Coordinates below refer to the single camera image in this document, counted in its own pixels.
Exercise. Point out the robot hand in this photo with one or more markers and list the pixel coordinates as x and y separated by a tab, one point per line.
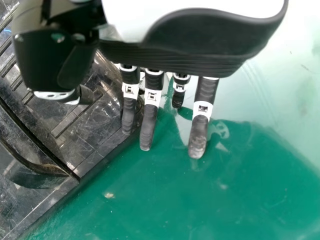
190	32

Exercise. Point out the black oven with glass door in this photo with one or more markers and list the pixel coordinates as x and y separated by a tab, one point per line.
62	130

